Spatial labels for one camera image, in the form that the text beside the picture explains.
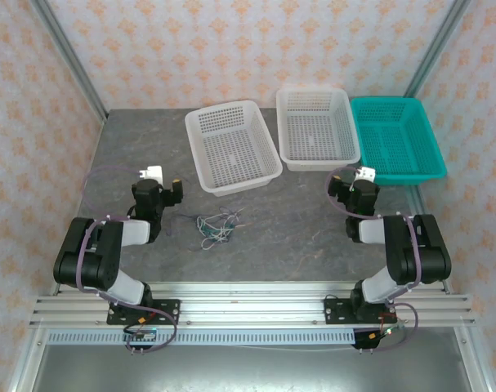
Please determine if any thin purple cable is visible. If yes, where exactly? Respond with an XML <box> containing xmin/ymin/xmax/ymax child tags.
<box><xmin>167</xmin><ymin>212</ymin><xmax>216</xmax><ymax>240</ymax></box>

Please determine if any thin green cable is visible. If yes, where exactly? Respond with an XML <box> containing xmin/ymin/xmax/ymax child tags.
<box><xmin>198</xmin><ymin>218</ymin><xmax>236</xmax><ymax>238</ymax></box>

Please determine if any thin white cable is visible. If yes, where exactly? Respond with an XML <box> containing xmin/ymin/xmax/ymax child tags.
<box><xmin>196</xmin><ymin>207</ymin><xmax>252</xmax><ymax>251</ymax></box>
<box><xmin>198</xmin><ymin>214</ymin><xmax>248</xmax><ymax>243</ymax></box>

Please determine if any large white perforated basket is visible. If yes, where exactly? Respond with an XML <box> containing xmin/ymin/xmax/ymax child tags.
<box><xmin>184</xmin><ymin>100</ymin><xmax>284</xmax><ymax>198</ymax></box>

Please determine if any teal perforated basket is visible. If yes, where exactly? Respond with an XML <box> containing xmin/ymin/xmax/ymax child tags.
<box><xmin>349</xmin><ymin>96</ymin><xmax>448</xmax><ymax>187</ymax></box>

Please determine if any small white perforated basket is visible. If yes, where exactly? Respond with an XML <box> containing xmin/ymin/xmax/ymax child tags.
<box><xmin>275</xmin><ymin>86</ymin><xmax>362</xmax><ymax>172</ymax></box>

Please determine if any small circuit board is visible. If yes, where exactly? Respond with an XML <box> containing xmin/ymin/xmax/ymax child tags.
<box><xmin>123</xmin><ymin>326</ymin><xmax>157</xmax><ymax>343</ymax></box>
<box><xmin>368</xmin><ymin>325</ymin><xmax>402</xmax><ymax>341</ymax></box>

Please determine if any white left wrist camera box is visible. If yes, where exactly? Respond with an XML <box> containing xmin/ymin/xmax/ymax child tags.
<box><xmin>137</xmin><ymin>164</ymin><xmax>165</xmax><ymax>184</ymax></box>

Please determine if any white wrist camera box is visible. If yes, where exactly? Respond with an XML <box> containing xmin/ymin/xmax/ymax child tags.
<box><xmin>355</xmin><ymin>166</ymin><xmax>378</xmax><ymax>183</ymax></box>
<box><xmin>137</xmin><ymin>164</ymin><xmax>165</xmax><ymax>184</ymax></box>

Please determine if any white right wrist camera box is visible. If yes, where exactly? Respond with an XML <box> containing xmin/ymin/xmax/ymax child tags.
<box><xmin>355</xmin><ymin>166</ymin><xmax>378</xmax><ymax>183</ymax></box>

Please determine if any left arm purple harness cable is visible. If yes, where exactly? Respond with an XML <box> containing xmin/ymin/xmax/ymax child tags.
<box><xmin>74</xmin><ymin>165</ymin><xmax>143</xmax><ymax>305</ymax></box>

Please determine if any arm purple harness cable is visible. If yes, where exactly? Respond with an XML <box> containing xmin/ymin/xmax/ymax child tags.
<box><xmin>74</xmin><ymin>165</ymin><xmax>143</xmax><ymax>305</ymax></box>
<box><xmin>327</xmin><ymin>166</ymin><xmax>423</xmax><ymax>305</ymax></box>

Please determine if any right arm purple harness cable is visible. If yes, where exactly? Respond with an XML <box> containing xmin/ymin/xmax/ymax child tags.
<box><xmin>327</xmin><ymin>166</ymin><xmax>423</xmax><ymax>305</ymax></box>

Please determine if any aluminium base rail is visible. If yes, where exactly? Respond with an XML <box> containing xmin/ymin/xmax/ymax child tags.
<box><xmin>29</xmin><ymin>281</ymin><xmax>476</xmax><ymax>327</ymax></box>

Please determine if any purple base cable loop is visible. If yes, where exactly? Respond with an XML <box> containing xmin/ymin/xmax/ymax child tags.
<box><xmin>355</xmin><ymin>301</ymin><xmax>419</xmax><ymax>354</ymax></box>
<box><xmin>123</xmin><ymin>308</ymin><xmax>178</xmax><ymax>355</ymax></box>

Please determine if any aluminium frame post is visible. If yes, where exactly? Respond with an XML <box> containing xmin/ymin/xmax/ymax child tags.
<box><xmin>29</xmin><ymin>0</ymin><xmax>109</xmax><ymax>122</ymax></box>
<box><xmin>404</xmin><ymin>0</ymin><xmax>473</xmax><ymax>99</ymax></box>

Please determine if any white slotted cable duct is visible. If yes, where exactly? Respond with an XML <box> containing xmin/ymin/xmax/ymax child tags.
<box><xmin>47</xmin><ymin>328</ymin><xmax>357</xmax><ymax>347</ymax></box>

